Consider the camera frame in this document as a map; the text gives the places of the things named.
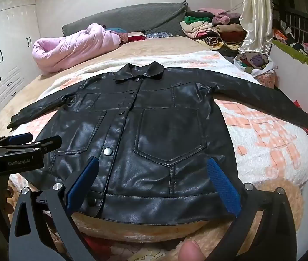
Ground cream satin curtain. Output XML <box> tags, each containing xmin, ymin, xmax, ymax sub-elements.
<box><xmin>237</xmin><ymin>0</ymin><xmax>274</xmax><ymax>55</ymax></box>

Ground black leather jacket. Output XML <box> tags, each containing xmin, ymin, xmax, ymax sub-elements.
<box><xmin>7</xmin><ymin>62</ymin><xmax>308</xmax><ymax>225</ymax></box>

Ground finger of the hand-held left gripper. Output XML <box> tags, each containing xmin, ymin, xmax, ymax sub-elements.
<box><xmin>0</xmin><ymin>133</ymin><xmax>33</xmax><ymax>148</ymax></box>
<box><xmin>10</xmin><ymin>135</ymin><xmax>62</xmax><ymax>153</ymax></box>

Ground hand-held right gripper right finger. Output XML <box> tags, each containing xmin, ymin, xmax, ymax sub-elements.
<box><xmin>206</xmin><ymin>156</ymin><xmax>297</xmax><ymax>261</ymax></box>

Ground tan bed sheet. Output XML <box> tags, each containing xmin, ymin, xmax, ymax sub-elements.
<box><xmin>0</xmin><ymin>34</ymin><xmax>225</xmax><ymax>142</ymax></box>

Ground pile of folded clothes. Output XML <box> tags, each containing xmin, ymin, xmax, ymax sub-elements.
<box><xmin>180</xmin><ymin>8</ymin><xmax>248</xmax><ymax>51</ymax></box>

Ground floral basket of clothes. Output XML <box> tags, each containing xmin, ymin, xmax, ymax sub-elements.
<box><xmin>234</xmin><ymin>53</ymin><xmax>278</xmax><ymax>89</ymax></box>

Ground pink quilt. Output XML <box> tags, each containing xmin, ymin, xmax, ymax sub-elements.
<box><xmin>32</xmin><ymin>23</ymin><xmax>122</xmax><ymax>74</ymax></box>

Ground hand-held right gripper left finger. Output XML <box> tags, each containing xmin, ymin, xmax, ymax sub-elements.
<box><xmin>9</xmin><ymin>156</ymin><xmax>100</xmax><ymax>261</ymax></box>

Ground person's right hand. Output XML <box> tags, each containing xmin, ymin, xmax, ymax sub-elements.
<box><xmin>178</xmin><ymin>241</ymin><xmax>207</xmax><ymax>261</ymax></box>

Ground white wardrobe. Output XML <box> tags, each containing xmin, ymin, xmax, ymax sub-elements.
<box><xmin>0</xmin><ymin>0</ymin><xmax>42</xmax><ymax>115</ymax></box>

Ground grey quilted headboard cover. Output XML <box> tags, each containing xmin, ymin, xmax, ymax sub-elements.
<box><xmin>62</xmin><ymin>1</ymin><xmax>188</xmax><ymax>37</ymax></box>

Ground white orange bear-print blanket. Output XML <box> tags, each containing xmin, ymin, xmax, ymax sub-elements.
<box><xmin>9</xmin><ymin>52</ymin><xmax>308</xmax><ymax>196</ymax></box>

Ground teal and red clothes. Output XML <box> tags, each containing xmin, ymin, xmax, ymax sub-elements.
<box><xmin>105</xmin><ymin>27</ymin><xmax>147</xmax><ymax>42</ymax></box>

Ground black window railing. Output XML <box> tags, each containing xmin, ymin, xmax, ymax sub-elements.
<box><xmin>272</xmin><ymin>8</ymin><xmax>308</xmax><ymax>44</ymax></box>

